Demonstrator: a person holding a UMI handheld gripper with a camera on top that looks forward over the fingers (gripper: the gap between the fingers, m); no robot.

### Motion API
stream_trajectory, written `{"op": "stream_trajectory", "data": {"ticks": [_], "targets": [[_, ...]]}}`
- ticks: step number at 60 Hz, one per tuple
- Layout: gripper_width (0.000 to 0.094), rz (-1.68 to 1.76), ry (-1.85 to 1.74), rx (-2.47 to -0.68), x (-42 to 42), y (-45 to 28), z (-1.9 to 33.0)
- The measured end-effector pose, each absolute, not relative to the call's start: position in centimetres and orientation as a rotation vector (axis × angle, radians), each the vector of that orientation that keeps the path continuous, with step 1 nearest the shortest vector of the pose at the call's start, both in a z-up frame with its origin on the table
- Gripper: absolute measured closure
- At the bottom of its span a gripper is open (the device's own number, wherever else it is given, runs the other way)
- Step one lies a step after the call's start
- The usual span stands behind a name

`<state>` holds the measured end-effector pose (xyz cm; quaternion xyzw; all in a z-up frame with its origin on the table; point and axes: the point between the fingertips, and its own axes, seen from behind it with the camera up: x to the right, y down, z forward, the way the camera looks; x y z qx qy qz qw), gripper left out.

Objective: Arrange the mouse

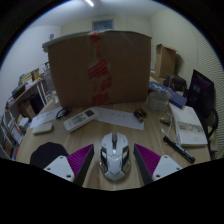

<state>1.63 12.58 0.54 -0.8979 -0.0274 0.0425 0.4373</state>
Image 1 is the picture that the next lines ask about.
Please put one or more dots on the long blue box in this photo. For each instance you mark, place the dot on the long blue box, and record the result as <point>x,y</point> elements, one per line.
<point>175,96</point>

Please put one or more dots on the black office chair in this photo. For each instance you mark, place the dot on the black office chair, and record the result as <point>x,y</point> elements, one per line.
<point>212,123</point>

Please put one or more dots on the black marker pen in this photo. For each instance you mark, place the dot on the black marker pen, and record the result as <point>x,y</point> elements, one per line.
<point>178,149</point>

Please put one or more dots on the white book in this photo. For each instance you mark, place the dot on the white book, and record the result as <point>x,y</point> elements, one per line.
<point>188,126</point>

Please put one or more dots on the cluttered shelf unit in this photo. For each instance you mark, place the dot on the cluttered shelf unit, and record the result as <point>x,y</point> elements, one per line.
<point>23,100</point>

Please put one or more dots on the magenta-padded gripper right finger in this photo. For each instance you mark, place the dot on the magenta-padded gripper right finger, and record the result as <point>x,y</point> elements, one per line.
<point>166,166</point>

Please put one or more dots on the small white flat case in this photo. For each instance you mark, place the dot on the small white flat case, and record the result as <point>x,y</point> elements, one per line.
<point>42,128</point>

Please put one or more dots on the large brown cardboard box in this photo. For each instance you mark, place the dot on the large brown cardboard box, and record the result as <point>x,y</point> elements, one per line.
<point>123,66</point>

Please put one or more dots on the black monitor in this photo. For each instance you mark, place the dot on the black monitor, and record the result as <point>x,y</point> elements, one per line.
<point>201,91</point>

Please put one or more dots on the dark bag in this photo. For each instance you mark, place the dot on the dark bag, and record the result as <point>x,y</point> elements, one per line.
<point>176,82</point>

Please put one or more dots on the clear round plastic container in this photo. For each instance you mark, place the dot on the clear round plastic container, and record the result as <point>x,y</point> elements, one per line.
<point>158,100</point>

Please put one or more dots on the small dark clip bundle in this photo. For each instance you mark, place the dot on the small dark clip bundle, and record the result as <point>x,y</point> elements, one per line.
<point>140,114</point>

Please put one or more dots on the white and grey computer mouse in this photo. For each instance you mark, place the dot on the white and grey computer mouse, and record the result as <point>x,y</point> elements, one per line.
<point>114,160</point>

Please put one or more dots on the ceiling light tube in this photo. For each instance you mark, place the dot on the ceiling light tube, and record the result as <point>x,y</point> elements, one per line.
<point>89,2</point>

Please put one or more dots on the round wall clock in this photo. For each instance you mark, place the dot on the round wall clock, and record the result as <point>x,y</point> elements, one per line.
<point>51,36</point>

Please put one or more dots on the small brown cardboard box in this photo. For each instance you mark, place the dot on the small brown cardboard box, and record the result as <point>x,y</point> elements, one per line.
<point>165,60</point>

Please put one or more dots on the white remote control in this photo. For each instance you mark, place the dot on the white remote control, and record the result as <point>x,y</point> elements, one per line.
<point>80,119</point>

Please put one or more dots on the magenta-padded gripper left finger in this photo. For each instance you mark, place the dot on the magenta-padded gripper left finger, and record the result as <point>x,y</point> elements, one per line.
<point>58,166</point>

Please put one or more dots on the small wall window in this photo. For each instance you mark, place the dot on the small wall window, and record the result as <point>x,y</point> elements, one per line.
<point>103,24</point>

